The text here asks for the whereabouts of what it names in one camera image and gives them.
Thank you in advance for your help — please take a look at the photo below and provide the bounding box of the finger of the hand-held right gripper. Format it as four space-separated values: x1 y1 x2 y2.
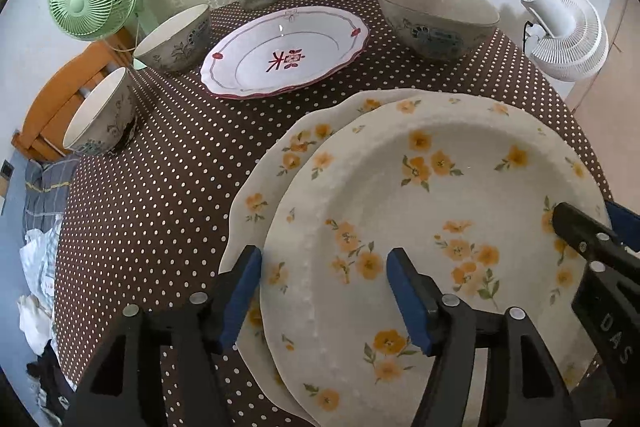
552 202 640 279
605 200 640 254

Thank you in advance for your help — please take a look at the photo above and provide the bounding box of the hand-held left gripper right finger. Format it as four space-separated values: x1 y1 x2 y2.
386 247 583 427

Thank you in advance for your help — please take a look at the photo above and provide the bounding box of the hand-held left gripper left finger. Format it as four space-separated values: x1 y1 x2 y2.
61 246 263 427

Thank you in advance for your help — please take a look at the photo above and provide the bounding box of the orange floral white plate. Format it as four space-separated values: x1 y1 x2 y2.
259 89 614 427
218 88 426 427

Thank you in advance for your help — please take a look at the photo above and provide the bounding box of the large grey patterned bowl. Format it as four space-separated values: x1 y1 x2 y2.
373 0 501 60

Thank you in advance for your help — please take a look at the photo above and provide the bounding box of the brown polka dot tablecloth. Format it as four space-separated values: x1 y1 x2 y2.
52 0 614 427

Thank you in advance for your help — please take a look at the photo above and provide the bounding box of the white desk fan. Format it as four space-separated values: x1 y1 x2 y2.
516 0 610 82

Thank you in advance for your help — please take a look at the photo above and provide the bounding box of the white cloth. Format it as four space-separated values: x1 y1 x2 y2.
17 227 63 355

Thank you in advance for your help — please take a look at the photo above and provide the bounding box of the dark cloth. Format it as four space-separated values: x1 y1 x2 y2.
25 342 76 423

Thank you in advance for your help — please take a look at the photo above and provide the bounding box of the blue plaid cloth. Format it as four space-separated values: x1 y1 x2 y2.
22 154 81 233

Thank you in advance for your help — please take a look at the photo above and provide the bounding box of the small grey patterned bowl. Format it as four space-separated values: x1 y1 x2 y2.
63 67 137 154
133 4 212 74

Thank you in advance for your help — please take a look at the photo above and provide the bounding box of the red patterned white plate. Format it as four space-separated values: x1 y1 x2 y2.
200 7 371 100

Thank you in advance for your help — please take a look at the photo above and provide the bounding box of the orange wooden chair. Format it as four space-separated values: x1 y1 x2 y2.
11 41 118 164

